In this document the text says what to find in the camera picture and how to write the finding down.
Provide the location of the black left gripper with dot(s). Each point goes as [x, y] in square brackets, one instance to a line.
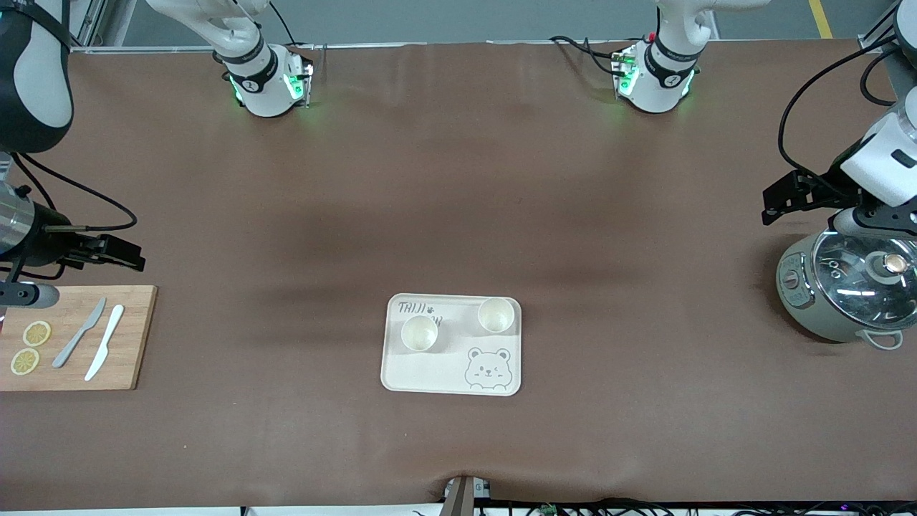
[829, 183]

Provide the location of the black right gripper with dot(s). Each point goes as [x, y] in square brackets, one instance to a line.
[44, 238]

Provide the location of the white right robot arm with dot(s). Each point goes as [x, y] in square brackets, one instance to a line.
[265, 100]

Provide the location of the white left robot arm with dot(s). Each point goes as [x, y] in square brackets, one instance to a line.
[888, 154]

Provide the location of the white bear print tray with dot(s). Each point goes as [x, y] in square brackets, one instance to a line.
[444, 376]

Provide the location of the white plastic knife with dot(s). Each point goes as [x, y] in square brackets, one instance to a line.
[104, 347]

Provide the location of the grey plastic knife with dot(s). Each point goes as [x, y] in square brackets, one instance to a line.
[71, 347]

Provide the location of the glass cooker lid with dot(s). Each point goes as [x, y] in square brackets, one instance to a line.
[845, 287]

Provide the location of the wooden cutting board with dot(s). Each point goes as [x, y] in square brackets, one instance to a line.
[132, 358]

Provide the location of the yellow lemon slice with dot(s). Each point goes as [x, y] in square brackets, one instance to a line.
[25, 362]
[36, 333]

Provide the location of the grey rice cooker pot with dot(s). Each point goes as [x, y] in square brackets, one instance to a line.
[802, 315]

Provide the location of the brown table cover mat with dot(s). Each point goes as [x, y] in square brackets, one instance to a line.
[458, 179]

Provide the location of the metal table edge clamp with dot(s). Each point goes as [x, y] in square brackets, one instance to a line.
[458, 498]

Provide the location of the aluminium frame post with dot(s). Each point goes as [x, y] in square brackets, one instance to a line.
[122, 21]

